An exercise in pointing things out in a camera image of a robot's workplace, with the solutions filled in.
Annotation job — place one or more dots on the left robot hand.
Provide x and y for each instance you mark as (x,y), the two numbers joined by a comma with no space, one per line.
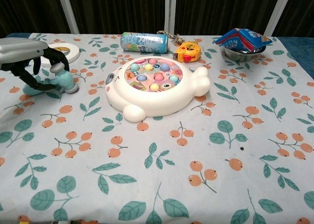
(22,49)

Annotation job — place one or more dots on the teal toy hammer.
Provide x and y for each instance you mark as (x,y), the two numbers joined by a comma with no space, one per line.
(65,80)

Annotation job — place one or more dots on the white seal whack-a-mole toy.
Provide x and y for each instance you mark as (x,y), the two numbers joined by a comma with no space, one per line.
(157,96)

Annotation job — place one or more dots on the white tape roll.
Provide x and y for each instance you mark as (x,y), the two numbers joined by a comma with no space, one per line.
(72,52)

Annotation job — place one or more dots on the dark curtain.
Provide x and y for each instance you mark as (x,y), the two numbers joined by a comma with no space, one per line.
(117,10)

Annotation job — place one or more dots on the light blue drink can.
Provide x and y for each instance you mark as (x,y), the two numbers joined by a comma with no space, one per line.
(144,45)

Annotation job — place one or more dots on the yellow tape measure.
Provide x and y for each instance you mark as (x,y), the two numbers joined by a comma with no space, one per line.
(187,52)

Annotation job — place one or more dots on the floral tablecloth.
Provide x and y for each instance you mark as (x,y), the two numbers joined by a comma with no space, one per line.
(157,160)

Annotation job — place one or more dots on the steel bowl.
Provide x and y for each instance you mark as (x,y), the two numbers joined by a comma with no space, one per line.
(239,55)

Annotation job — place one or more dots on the blue snack bag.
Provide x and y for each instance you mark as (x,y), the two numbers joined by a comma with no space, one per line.
(241,41)

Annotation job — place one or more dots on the white frame post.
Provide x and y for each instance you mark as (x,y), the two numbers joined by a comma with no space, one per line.
(277,11)
(67,10)
(170,10)

